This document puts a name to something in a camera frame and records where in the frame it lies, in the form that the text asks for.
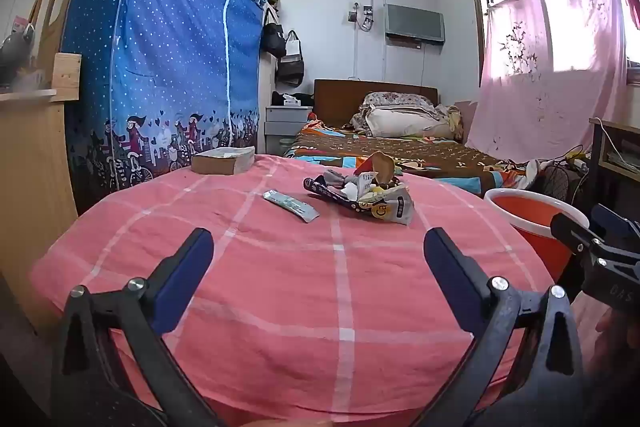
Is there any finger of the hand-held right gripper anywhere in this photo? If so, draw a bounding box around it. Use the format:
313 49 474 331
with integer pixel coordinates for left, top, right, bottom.
550 213 608 268
590 204 640 248

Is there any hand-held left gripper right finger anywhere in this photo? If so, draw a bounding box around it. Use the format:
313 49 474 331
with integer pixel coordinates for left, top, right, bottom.
415 228 586 427

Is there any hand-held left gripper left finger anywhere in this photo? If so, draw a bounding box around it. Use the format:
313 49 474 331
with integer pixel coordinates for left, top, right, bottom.
50 228 226 427

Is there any orange bucket with white rim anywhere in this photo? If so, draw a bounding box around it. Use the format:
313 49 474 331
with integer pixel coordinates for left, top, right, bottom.
483 188 591 269

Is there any white yellow snack bag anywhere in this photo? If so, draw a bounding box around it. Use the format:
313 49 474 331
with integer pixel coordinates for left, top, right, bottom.
367 186 416 227

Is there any silver blue wrapper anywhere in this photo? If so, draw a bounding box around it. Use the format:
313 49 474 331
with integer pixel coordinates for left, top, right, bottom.
263 189 321 224

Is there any brown paper cup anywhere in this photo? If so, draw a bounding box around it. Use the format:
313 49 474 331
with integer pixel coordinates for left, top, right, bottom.
356 152 398 188

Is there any grey cloth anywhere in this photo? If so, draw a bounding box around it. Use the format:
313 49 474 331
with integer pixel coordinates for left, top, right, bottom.
322 171 358 188

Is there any stack of papers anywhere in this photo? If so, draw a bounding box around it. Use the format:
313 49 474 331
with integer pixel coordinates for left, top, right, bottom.
605 146 640 168

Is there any wood and black desk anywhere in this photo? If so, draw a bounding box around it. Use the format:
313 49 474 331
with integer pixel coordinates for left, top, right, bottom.
589 117 640 208

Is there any pink checked cloth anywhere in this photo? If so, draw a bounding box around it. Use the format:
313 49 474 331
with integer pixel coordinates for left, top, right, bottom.
30 154 576 423

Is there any thick brown book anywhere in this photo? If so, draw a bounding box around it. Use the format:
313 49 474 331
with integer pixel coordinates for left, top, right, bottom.
191 147 256 176

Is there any pink hanging sheet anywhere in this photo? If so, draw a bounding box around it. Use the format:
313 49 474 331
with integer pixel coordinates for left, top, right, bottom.
466 0 632 162

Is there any colourful patchwork bedspread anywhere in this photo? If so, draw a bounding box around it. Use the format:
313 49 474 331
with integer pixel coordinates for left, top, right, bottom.
282 119 543 198

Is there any pale yellow cloth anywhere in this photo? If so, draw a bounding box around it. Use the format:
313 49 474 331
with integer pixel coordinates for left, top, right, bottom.
447 106 464 140

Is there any cream pillow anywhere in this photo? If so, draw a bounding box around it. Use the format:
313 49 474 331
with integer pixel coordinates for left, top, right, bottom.
365 107 453 138

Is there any grey nightstand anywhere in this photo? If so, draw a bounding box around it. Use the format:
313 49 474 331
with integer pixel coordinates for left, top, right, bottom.
264 105 315 154

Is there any floral pillow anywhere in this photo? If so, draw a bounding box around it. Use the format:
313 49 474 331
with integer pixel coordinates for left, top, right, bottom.
360 92 441 118

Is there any light wooden cabinet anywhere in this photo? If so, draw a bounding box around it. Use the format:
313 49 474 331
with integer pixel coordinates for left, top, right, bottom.
0 52 83 343

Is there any white tall cabinet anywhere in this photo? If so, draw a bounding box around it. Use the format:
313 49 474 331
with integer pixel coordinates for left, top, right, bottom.
259 4 281 152

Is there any brown wooden bed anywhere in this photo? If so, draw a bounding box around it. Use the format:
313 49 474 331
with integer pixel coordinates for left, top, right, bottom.
282 79 543 198

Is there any black cloth pile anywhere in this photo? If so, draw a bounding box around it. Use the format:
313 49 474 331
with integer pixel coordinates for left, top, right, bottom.
271 91 315 108

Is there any blue dotted fabric wardrobe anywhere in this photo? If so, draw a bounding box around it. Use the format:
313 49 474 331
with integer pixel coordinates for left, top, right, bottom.
60 0 266 208

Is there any dark grey tote bag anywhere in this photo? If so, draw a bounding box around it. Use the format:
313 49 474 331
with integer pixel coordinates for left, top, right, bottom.
276 30 305 88

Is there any black handbag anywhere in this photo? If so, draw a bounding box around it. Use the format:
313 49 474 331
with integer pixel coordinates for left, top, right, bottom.
262 8 287 58

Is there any grey rounded ornament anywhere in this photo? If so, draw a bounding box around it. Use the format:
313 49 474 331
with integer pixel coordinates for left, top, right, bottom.
0 24 36 85

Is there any white cable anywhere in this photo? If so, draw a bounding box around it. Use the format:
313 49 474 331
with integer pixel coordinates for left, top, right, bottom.
597 119 621 152

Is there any grey covered wall television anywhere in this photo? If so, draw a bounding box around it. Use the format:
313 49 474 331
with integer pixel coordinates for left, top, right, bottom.
385 4 446 46

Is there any wall socket with plugs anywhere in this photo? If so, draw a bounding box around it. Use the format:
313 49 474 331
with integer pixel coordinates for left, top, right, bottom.
347 2 376 31

